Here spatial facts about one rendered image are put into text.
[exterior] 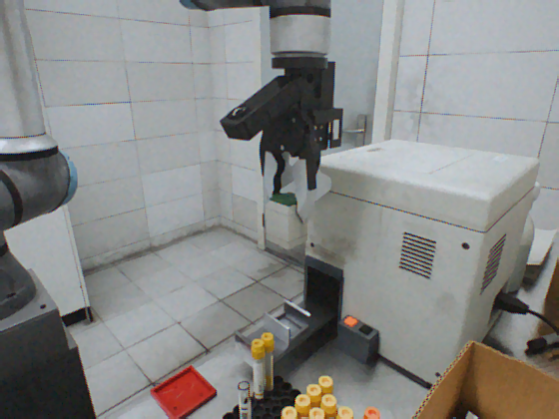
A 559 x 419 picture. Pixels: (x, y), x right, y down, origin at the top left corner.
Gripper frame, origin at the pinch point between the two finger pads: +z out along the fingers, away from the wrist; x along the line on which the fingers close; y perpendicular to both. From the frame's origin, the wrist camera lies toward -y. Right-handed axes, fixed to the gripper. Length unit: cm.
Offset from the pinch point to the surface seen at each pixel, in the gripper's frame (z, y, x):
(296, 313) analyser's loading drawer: 18.6, 2.3, -0.3
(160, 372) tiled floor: 112, 14, 98
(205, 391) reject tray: 24.4, -14.5, 1.7
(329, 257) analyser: 10.6, 9.2, -1.0
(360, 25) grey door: -42, 133, 82
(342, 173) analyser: -4.2, 9.3, -2.5
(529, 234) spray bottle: 11, 46, -22
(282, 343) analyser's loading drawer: 20.6, -2.6, -2.0
